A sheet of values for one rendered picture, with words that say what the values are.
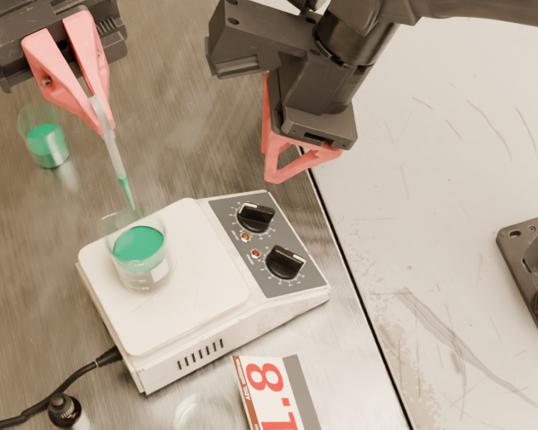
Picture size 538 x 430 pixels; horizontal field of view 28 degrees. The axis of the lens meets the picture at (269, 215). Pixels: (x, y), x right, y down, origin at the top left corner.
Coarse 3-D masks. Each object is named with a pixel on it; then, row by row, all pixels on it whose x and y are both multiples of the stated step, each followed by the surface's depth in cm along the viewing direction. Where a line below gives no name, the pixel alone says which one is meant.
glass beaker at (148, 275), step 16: (128, 208) 89; (144, 208) 89; (112, 224) 90; (128, 224) 91; (144, 224) 92; (160, 224) 90; (112, 240) 91; (112, 256) 88; (128, 256) 86; (144, 256) 87; (160, 256) 88; (128, 272) 89; (144, 272) 89; (160, 272) 90; (128, 288) 92; (144, 288) 92; (160, 288) 92
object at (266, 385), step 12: (252, 360) 96; (264, 360) 97; (276, 360) 98; (252, 372) 95; (264, 372) 96; (276, 372) 97; (252, 384) 94; (264, 384) 95; (276, 384) 96; (252, 396) 93; (264, 396) 94; (276, 396) 95; (288, 396) 96; (264, 408) 94; (276, 408) 94; (288, 408) 95; (264, 420) 93; (276, 420) 94; (288, 420) 94
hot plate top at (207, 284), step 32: (192, 224) 96; (96, 256) 95; (192, 256) 95; (224, 256) 95; (96, 288) 94; (192, 288) 93; (224, 288) 93; (128, 320) 92; (160, 320) 92; (192, 320) 92; (128, 352) 91
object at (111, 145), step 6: (102, 138) 76; (108, 144) 77; (114, 144) 77; (108, 150) 77; (114, 150) 77; (114, 156) 78; (114, 162) 79; (120, 162) 79; (114, 168) 80; (120, 168) 80; (120, 174) 80
